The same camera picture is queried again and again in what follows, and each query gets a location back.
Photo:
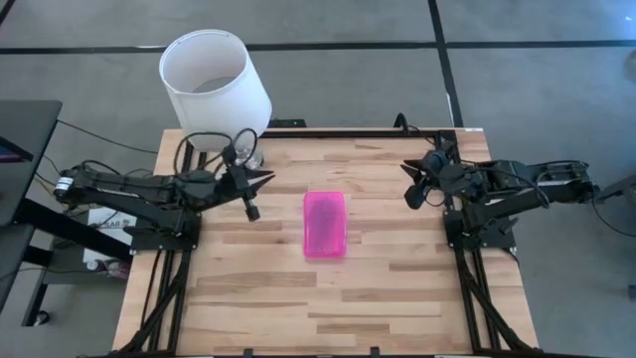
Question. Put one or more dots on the white shade table lamp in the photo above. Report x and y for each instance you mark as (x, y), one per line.
(218, 99)

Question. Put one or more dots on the grey metal stand leg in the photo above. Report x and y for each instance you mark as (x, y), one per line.
(618, 188)

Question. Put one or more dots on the black side desk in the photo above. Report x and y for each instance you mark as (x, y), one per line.
(25, 129)

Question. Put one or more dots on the white cardboard box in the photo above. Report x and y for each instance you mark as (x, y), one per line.
(107, 219)

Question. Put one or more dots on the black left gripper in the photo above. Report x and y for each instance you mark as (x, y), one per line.
(231, 181)

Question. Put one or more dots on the pink plastic box lid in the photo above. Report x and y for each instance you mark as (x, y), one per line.
(325, 225)

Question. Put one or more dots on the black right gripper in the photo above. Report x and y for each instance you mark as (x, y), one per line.
(454, 179)

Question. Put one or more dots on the black aluminium table frame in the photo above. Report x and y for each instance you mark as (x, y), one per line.
(348, 133)

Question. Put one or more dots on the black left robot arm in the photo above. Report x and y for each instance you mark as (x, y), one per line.
(129, 191)

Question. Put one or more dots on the black power strip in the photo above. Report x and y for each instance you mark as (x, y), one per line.
(288, 123)

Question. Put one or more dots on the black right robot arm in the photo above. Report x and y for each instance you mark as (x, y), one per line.
(536, 186)

